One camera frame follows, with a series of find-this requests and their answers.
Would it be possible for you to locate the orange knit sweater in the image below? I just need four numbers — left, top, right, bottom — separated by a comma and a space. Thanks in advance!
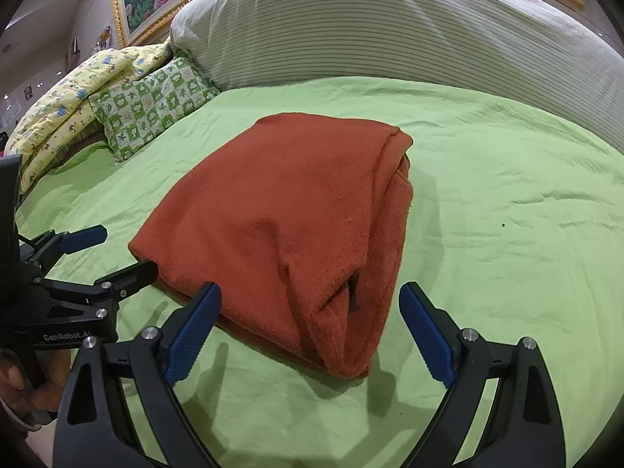
129, 113, 413, 379

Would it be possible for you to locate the left hand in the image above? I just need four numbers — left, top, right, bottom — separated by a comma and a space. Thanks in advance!
1, 351, 71, 415

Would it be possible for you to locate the yellow patterned quilt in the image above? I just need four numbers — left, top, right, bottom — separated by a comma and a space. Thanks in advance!
4, 41, 172, 195

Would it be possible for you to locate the green white checkered pillow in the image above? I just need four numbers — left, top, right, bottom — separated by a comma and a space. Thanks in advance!
89, 57, 219, 162

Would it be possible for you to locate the black camera box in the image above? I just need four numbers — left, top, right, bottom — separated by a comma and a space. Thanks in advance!
0, 154, 21, 269

